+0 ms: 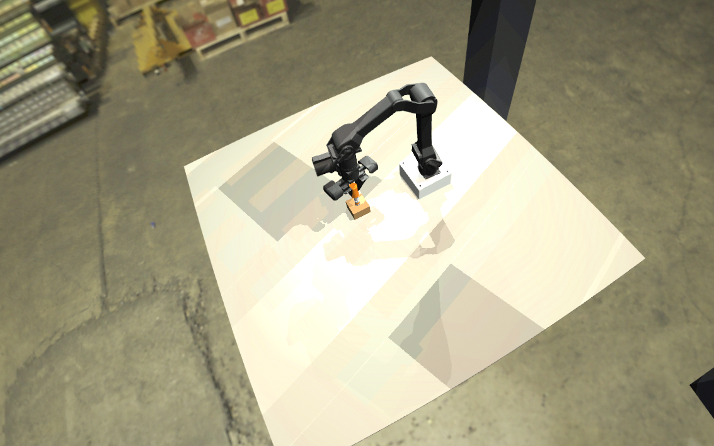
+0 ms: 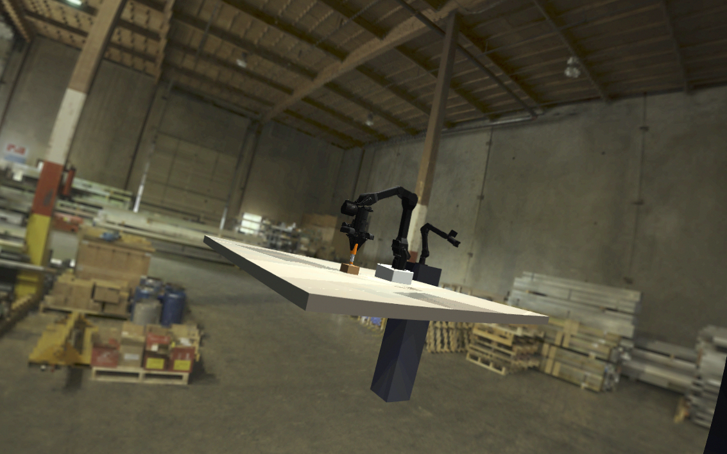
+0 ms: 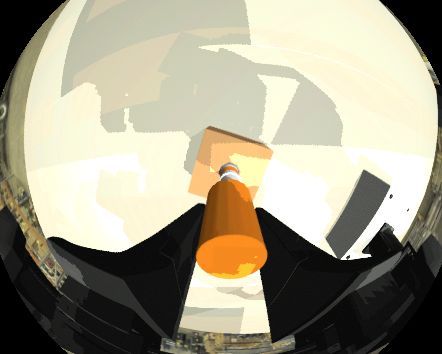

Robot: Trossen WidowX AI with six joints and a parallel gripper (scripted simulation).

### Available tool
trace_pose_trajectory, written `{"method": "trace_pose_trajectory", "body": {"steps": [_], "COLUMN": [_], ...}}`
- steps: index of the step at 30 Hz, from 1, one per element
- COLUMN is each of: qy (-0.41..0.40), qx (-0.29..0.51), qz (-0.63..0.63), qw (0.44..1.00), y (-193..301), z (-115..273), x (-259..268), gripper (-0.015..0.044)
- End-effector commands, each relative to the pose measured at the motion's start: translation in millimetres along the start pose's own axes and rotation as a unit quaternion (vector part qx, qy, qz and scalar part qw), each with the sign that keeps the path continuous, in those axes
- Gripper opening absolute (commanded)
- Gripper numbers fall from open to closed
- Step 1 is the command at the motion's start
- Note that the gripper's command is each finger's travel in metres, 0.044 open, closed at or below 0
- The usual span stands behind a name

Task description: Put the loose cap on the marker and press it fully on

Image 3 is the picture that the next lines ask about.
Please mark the tan wooden block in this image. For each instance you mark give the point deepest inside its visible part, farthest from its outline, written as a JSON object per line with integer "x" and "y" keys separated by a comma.
{"x": 220, "y": 147}

